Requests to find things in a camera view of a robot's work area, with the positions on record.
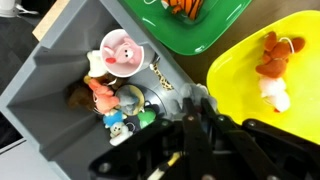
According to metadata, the fluffy white plush toy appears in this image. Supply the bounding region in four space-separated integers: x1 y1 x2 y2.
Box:
259 77 292 113

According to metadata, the orange brown plush toy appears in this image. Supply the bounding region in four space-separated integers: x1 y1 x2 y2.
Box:
255 30 306 79

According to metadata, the plain white plush toy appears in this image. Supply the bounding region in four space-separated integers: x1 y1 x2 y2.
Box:
87 49 109 78

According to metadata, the small white dog plush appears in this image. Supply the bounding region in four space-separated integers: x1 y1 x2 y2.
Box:
109 121 134 147

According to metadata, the grey elephant plush toy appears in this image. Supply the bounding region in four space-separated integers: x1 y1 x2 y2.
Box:
118 89 141 114

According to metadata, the green plush toy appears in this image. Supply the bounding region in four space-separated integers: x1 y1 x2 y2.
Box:
137 108 158 130

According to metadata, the green plastic bowl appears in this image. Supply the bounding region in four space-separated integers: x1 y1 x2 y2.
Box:
121 0 253 56

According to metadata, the blue plush toy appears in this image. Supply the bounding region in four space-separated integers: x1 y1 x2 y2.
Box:
102 109 128 129

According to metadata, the grey plastic container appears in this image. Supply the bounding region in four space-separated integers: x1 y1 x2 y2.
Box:
0 0 201 180

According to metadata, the pink pig plush toy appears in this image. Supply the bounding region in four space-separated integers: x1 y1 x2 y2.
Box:
102 37 144 66

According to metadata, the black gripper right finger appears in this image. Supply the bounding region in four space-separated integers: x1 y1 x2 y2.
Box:
200 97 285 180

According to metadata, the leopard print plush toy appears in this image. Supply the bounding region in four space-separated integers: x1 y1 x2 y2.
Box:
149 61 175 92

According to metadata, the yellow rimmed cup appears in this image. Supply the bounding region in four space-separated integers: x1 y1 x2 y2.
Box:
114 83 146 116

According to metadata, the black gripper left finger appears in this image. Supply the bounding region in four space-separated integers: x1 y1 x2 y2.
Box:
181 97 218 180

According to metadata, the white metal frame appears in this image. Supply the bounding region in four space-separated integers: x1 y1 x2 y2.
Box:
0 0 39 18

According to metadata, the orange tiger plush toy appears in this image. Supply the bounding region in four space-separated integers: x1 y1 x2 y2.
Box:
161 0 204 21

